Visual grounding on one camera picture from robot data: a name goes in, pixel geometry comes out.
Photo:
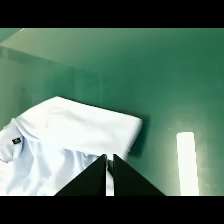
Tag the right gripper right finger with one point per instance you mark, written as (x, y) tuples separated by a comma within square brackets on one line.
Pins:
[(128, 181)]

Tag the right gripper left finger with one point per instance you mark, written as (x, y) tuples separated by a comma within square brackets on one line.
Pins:
[(90, 181)]

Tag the white T-shirt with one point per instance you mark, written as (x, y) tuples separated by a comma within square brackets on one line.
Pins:
[(66, 133)]

